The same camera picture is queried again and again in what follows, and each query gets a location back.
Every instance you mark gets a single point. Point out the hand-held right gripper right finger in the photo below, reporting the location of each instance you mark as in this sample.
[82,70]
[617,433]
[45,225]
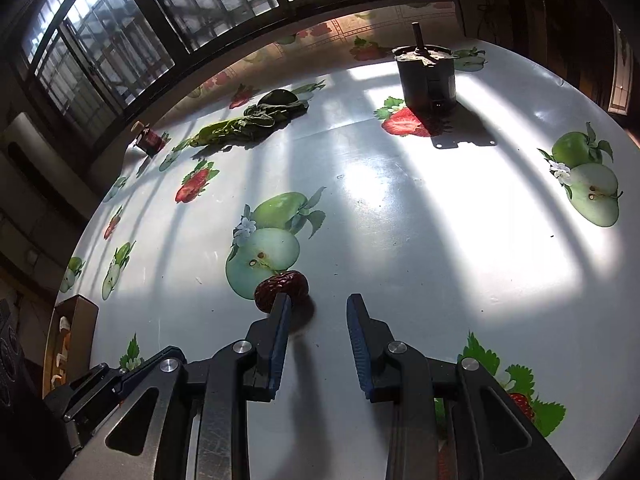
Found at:
[357,345]

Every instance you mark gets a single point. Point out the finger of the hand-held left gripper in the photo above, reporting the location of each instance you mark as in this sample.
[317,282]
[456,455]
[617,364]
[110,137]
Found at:
[115,385]
[92,425]

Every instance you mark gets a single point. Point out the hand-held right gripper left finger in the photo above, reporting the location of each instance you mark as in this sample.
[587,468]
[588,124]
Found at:
[280,345]

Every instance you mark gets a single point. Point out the wrinkled red date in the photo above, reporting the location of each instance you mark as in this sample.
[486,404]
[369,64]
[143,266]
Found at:
[280,287]

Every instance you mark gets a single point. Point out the shallow cardboard box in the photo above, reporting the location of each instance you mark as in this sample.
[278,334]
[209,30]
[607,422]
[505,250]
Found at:
[77,330]

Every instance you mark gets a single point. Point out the fruit-printed tablecloth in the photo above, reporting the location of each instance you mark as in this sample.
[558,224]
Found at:
[400,235]

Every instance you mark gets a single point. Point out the green leafy vegetable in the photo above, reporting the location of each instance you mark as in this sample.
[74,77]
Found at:
[250,120]

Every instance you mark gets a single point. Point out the small dark cylinder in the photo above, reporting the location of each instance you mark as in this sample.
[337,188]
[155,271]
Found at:
[148,141]

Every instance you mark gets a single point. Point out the grey metal motor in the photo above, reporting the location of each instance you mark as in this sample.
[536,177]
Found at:
[427,82]

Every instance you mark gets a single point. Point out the barred window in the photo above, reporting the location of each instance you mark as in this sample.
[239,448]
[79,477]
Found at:
[150,20]

